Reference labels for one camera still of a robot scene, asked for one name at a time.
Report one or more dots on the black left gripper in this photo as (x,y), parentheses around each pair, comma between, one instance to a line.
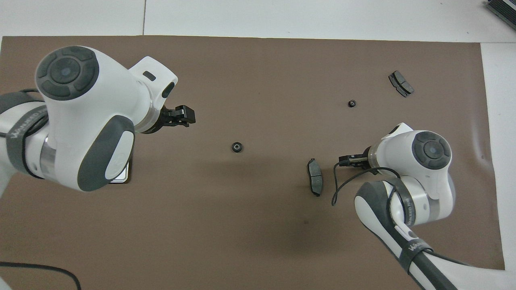
(167,117)

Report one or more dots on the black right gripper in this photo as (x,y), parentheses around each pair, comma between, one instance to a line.
(363,159)

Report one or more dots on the small black bearing gear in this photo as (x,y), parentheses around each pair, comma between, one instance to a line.
(352,103)

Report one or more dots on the small black round knob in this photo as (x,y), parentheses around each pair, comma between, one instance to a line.
(237,147)

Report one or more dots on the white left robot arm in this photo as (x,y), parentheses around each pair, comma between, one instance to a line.
(80,112)

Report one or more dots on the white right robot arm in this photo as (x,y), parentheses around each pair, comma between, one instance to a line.
(427,177)

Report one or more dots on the silver metal tray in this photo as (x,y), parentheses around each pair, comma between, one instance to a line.
(123,175)

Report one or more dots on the long grey brake pad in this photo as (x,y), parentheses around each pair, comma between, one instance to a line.
(315,177)

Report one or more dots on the short grey brake pad pair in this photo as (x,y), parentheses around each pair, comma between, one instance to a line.
(401,83)

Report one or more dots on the brown table mat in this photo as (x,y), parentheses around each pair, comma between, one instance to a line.
(262,221)

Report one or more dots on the grey ribbed device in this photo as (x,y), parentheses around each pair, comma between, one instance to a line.
(503,10)

